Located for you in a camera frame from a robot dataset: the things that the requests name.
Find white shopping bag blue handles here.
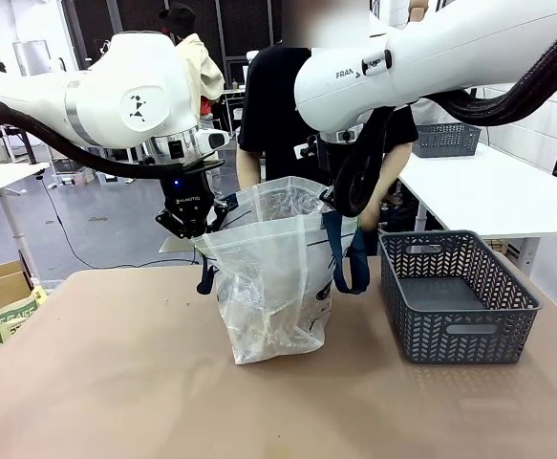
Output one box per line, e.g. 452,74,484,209
194,175,373,367

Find person's right forearm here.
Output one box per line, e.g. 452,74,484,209
237,148,264,192

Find person in black T-shirt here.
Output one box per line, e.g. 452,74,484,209
237,0,420,235

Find metal floor plate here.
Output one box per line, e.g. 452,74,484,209
158,235,203,254

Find clear storage bin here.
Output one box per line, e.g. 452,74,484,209
55,169,96,187

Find green and white sack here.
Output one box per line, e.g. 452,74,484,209
0,286,49,345

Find person in beige hoodie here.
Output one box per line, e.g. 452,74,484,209
158,2,226,202

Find person's left hand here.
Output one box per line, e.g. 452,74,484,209
357,209,380,233

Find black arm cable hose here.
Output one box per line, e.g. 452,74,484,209
319,9,557,217
0,100,226,179

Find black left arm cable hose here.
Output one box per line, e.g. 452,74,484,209
0,100,226,179

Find black floor cable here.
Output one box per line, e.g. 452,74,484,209
42,176,201,270

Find dark storage crate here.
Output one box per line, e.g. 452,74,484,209
51,157,84,174

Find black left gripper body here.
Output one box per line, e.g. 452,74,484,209
160,172,213,230

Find grey whiteboard panel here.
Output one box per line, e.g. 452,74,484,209
12,40,53,77

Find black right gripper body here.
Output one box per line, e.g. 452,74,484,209
322,141,355,192

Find white cabinet under table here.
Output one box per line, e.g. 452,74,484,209
506,237,542,277

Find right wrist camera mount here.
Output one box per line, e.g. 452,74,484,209
294,138,322,162

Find large white table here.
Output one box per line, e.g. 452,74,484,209
396,142,557,276

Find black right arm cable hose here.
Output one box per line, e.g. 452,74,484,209
319,9,557,217

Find person's left forearm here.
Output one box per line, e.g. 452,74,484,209
364,141,413,224

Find grey plastic lattice basket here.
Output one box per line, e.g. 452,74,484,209
411,121,482,159
377,229,545,365

